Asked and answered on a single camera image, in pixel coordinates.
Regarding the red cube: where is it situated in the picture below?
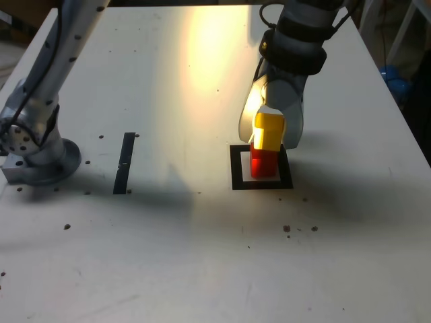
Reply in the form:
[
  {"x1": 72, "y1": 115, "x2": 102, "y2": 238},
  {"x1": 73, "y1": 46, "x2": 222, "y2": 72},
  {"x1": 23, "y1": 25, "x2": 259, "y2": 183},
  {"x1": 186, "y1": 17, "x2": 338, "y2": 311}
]
[{"x1": 249, "y1": 143, "x2": 278, "y2": 178}]

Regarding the blue round object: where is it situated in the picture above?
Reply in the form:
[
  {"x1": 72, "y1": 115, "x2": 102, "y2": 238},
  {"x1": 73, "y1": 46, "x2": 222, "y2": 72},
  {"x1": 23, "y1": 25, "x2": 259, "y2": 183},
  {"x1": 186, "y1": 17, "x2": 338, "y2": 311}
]
[{"x1": 378, "y1": 63, "x2": 413, "y2": 99}]

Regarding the yellow cube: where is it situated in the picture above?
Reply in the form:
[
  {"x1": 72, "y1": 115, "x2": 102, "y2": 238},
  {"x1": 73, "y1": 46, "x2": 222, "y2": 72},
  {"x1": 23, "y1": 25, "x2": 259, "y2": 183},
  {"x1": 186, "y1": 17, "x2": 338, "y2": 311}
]
[{"x1": 252, "y1": 112, "x2": 287, "y2": 152}]

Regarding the black tape square outline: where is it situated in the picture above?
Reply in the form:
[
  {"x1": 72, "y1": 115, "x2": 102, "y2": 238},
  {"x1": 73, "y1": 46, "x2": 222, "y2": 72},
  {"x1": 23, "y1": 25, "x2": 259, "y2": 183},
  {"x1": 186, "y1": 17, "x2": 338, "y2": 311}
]
[{"x1": 229, "y1": 143, "x2": 294, "y2": 191}]

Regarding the white metal frame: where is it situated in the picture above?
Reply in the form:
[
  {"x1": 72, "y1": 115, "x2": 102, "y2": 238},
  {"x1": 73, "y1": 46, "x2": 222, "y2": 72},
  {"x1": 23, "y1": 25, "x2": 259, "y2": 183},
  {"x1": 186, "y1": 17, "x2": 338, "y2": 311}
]
[{"x1": 359, "y1": 0, "x2": 431, "y2": 68}]

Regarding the black tape strip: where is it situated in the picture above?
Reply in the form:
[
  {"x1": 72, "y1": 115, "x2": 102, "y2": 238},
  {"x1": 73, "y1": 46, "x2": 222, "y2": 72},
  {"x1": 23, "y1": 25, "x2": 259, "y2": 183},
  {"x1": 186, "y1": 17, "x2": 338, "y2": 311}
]
[{"x1": 112, "y1": 132, "x2": 137, "y2": 195}]

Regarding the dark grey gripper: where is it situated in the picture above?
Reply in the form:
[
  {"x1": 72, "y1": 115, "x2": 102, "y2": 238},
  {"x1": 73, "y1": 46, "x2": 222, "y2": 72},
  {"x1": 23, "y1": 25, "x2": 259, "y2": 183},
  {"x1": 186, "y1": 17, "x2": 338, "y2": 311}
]
[{"x1": 238, "y1": 59, "x2": 309, "y2": 150}]

